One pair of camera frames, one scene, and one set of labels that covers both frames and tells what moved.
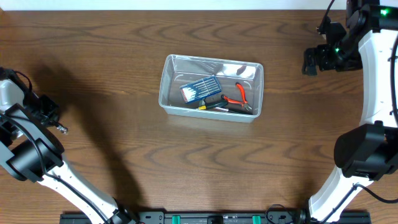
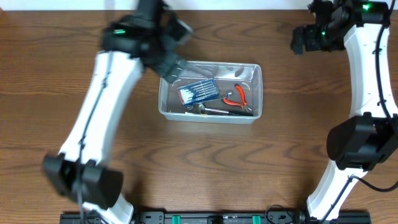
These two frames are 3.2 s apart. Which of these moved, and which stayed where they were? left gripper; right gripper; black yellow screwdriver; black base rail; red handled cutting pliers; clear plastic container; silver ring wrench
Moved: silver ring wrench; black yellow screwdriver; right gripper; left gripper
Stayed: clear plastic container; black base rail; red handled cutting pliers
